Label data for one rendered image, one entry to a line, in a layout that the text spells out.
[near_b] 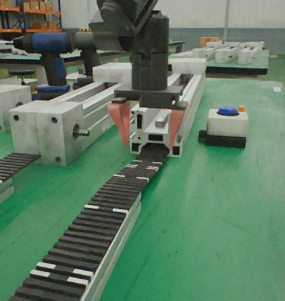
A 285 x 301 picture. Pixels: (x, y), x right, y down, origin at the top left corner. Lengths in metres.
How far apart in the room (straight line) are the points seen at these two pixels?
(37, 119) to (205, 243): 0.34
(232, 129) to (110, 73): 0.42
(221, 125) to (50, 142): 0.33
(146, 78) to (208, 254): 0.27
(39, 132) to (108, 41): 0.19
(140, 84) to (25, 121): 0.21
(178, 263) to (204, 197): 0.15
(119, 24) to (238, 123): 0.33
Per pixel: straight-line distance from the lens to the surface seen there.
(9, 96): 0.81
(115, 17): 0.45
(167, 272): 0.34
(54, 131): 0.56
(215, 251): 0.37
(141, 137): 0.61
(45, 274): 0.29
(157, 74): 0.50
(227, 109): 0.68
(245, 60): 2.48
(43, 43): 1.00
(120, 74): 0.93
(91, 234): 0.33
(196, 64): 1.14
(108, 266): 0.33
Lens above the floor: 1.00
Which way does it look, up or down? 21 degrees down
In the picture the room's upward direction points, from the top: straight up
